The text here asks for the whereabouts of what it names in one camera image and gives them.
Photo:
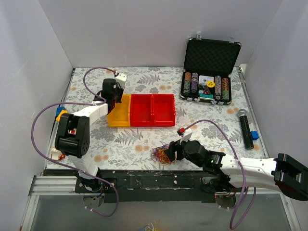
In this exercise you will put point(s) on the black handheld microphone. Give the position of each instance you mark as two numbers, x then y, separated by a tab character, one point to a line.
247	136

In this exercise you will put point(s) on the poker chip stack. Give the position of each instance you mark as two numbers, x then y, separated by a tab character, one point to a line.
218	87
225	89
194	83
187	84

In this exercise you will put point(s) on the red plastic bin middle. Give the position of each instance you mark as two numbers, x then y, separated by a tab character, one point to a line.
141	110

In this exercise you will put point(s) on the black poker chip case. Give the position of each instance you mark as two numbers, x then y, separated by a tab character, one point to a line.
209	58

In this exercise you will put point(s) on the blue toy block left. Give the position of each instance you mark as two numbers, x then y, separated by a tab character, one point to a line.
59	110

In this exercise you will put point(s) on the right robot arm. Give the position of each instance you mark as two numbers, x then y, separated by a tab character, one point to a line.
283	173

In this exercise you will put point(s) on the cable bundle bottom edge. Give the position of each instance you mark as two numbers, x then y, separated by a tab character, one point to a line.
151	226

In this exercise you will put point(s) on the blue toy block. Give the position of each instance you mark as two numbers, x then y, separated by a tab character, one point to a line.
254	135
59	110

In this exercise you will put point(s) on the yellow toy block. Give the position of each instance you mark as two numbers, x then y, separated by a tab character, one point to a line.
60	114

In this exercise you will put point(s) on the teal rectangular tag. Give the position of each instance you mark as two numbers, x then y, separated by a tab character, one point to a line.
206	96

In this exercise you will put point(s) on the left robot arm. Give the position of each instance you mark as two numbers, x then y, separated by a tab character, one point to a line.
73	133

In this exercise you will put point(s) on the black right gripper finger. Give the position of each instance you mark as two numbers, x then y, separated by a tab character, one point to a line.
173	145
171	156

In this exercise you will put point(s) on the blue toy block right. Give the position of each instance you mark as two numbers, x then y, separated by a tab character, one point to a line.
254	135

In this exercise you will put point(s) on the red plastic bin right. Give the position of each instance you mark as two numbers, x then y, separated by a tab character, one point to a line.
164	110

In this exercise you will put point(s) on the red plastic bin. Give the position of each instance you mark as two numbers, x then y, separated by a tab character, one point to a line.
164	110
141	110

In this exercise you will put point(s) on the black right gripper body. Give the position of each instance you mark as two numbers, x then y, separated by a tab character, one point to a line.
174	150

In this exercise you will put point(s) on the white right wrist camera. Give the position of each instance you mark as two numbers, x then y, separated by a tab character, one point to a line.
185	134

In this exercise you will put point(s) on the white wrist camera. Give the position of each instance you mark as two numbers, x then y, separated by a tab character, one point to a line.
121	78
185	134

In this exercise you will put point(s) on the yellow round dealer button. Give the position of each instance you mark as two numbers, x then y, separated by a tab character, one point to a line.
210	84

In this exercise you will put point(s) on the red white small object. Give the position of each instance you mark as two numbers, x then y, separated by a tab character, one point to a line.
57	155

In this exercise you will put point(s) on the floral patterned table mat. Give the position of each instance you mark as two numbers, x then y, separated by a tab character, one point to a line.
217	127

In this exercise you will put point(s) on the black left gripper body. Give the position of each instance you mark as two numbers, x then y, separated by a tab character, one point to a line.
114	99

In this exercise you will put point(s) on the yellow plastic bin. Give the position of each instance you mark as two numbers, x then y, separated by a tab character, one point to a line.
120	115

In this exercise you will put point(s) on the aluminium frame rail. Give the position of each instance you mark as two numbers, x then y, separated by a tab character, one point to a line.
52	204

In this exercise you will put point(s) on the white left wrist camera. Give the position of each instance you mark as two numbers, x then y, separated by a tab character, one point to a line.
121	78

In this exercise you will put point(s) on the playing card deck box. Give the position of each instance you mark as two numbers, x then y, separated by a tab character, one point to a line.
203	80

